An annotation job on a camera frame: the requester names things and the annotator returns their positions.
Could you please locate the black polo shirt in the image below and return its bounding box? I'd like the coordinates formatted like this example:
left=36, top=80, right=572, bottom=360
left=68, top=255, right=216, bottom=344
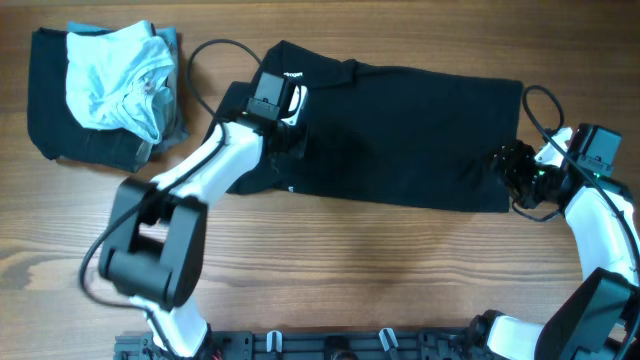
left=230, top=41, right=523, bottom=213

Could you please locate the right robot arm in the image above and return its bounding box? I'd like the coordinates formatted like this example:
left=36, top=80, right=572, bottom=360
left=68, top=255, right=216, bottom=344
left=466, top=124, right=639, bottom=359

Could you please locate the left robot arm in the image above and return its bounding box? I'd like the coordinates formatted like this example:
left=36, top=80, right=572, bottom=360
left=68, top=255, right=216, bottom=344
left=98, top=73, right=308, bottom=359

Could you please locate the light blue crumpled garment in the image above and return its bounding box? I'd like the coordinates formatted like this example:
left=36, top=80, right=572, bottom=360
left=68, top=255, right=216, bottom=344
left=65, top=20, right=176, bottom=144

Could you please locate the black folded garment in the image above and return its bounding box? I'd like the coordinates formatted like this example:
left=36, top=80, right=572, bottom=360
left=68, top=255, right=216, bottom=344
left=27, top=28, right=152, bottom=172

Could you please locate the right black cable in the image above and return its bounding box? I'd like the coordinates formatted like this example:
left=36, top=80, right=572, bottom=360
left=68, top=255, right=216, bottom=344
left=509, top=84, right=640, bottom=281

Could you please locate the black cable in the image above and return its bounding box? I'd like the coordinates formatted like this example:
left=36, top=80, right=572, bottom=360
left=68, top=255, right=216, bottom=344
left=78, top=38, right=264, bottom=351
left=509, top=84, right=640, bottom=281

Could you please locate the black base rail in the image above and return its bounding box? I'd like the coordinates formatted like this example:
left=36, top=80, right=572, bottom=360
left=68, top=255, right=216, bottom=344
left=113, top=327, right=481, bottom=360

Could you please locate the left black cable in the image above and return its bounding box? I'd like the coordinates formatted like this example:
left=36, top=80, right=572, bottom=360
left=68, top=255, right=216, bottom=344
left=78, top=38, right=264, bottom=351

